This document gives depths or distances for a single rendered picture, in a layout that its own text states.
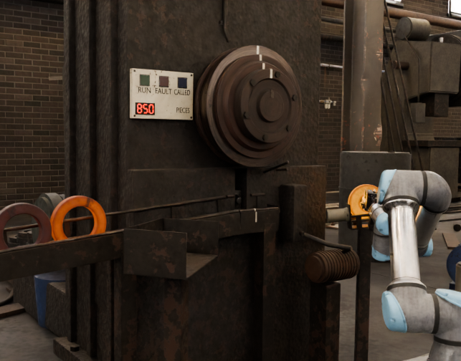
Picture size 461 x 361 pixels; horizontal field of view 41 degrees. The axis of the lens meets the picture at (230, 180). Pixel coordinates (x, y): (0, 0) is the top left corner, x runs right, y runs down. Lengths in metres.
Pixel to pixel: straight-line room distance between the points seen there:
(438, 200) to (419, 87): 8.07
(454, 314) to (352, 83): 5.17
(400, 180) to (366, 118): 4.58
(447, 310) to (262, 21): 1.40
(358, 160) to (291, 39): 2.44
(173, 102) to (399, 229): 0.96
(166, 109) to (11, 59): 6.13
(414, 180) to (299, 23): 1.03
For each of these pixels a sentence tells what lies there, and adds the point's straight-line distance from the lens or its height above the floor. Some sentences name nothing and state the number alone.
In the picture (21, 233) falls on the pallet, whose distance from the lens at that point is 4.10.
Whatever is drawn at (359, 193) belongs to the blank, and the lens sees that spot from 2.66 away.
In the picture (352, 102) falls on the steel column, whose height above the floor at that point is 1.38.
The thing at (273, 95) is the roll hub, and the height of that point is 1.15.
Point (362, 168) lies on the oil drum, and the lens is 5.04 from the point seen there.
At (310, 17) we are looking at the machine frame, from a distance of 2.85.
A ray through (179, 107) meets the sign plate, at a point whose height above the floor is 1.10.
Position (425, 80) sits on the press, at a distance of 10.20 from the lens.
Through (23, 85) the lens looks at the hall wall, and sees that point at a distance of 8.39.
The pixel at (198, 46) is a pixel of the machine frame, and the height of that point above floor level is 1.35.
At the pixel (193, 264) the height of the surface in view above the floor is 0.60.
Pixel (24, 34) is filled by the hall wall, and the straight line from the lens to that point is 8.47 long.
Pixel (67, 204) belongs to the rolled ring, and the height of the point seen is 0.77.
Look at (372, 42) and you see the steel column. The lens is 6.73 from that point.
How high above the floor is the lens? 1.00
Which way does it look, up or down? 4 degrees down
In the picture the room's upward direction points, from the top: 1 degrees clockwise
